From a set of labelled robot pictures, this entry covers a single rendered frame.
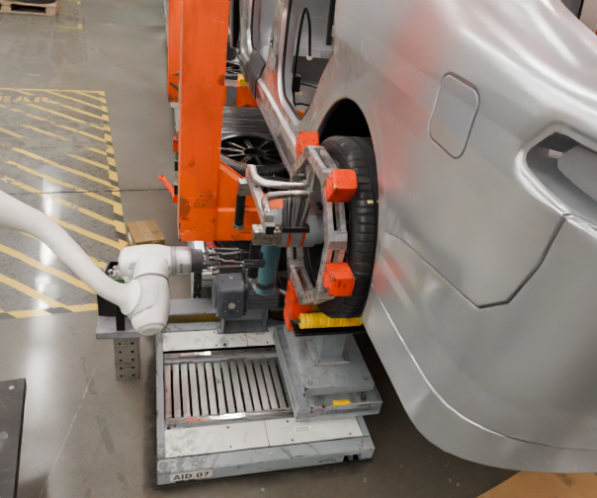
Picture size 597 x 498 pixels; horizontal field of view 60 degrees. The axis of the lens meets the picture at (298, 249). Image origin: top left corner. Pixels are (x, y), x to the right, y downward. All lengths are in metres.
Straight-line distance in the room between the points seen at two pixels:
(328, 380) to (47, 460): 1.08
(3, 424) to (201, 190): 1.10
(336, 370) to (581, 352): 1.33
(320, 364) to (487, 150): 1.38
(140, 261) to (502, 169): 1.04
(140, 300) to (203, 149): 0.83
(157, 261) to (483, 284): 0.95
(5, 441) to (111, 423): 0.49
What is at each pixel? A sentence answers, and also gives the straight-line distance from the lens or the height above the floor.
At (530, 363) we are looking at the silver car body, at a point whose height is 1.14.
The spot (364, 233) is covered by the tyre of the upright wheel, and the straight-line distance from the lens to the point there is 1.60.
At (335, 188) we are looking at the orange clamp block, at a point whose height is 1.12.
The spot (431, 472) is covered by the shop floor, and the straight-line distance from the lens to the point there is 2.32.
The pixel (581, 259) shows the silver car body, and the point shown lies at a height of 1.37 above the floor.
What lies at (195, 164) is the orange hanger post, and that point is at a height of 0.89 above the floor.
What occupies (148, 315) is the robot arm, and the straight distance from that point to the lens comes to 1.52.
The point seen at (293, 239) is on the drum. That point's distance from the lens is 1.80.
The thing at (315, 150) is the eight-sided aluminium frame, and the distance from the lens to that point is 1.83.
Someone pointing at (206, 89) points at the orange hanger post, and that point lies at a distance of 2.07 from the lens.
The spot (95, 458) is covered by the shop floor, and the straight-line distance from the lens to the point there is 2.20.
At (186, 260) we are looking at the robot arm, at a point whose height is 0.86.
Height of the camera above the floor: 1.77
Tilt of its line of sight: 32 degrees down
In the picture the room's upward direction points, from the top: 9 degrees clockwise
